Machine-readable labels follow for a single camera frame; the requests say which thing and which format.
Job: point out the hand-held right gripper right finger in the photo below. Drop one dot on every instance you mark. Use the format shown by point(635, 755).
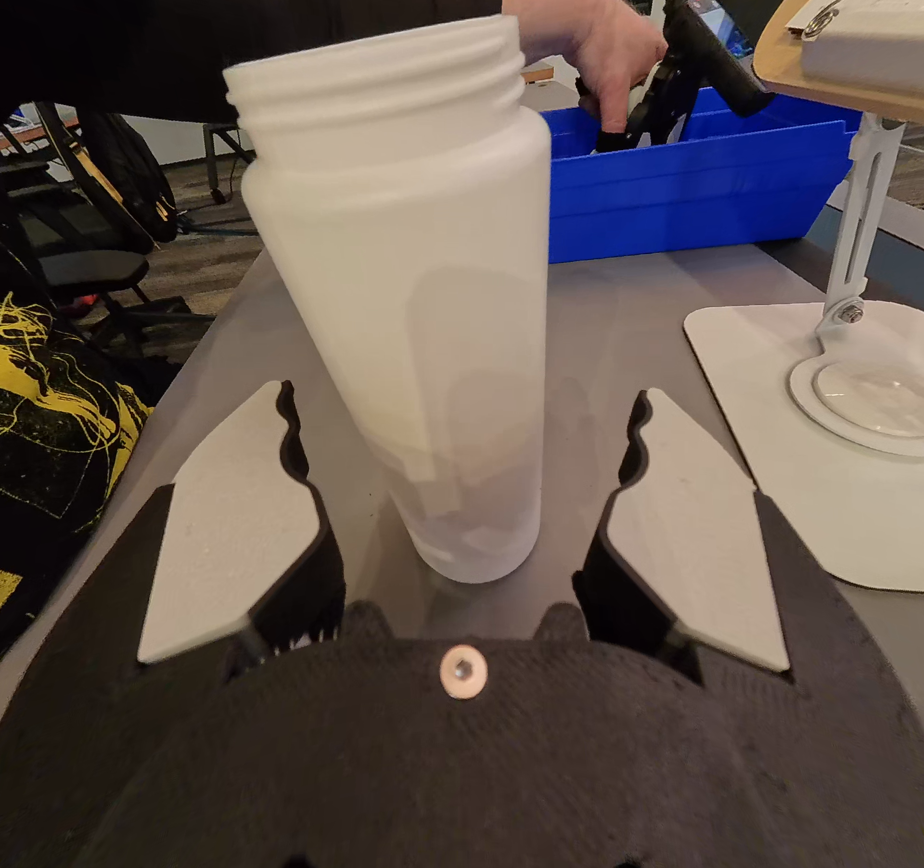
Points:
point(693, 543)

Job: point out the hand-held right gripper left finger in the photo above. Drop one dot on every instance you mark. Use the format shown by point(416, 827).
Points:
point(224, 536)

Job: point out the blue plastic bin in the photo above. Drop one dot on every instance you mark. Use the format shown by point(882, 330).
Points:
point(686, 196)

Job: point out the white plastic bottle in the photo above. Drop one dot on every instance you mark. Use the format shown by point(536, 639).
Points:
point(404, 268)

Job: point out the person's left hand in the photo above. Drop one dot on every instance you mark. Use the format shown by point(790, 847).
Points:
point(592, 30)

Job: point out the clear round stand foot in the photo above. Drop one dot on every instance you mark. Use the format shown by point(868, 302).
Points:
point(873, 391)

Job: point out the black office chair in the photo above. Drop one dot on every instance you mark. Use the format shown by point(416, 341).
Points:
point(94, 268)

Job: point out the black backpack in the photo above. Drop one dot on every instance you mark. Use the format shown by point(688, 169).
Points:
point(137, 175)

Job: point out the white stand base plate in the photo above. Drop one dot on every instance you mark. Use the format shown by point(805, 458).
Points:
point(758, 413)

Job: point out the metal stand bracket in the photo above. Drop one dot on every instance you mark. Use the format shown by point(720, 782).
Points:
point(855, 232)

